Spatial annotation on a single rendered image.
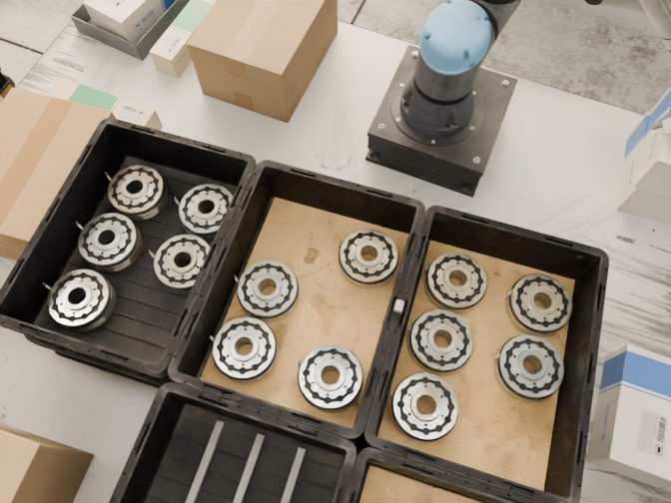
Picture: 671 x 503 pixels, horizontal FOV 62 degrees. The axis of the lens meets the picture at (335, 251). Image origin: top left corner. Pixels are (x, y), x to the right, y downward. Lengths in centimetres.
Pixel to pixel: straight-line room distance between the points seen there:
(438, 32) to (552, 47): 158
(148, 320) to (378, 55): 84
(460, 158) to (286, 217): 38
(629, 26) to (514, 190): 162
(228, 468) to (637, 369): 70
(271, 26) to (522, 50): 146
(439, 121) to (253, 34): 44
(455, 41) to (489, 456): 68
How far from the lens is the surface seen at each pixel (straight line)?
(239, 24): 130
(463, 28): 105
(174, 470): 95
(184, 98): 140
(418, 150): 116
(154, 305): 102
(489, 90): 127
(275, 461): 92
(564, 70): 252
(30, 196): 116
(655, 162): 120
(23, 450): 96
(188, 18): 148
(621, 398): 108
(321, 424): 82
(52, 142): 121
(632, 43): 273
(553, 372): 97
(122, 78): 149
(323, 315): 96
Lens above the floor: 175
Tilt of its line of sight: 66 degrees down
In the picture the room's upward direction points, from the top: straight up
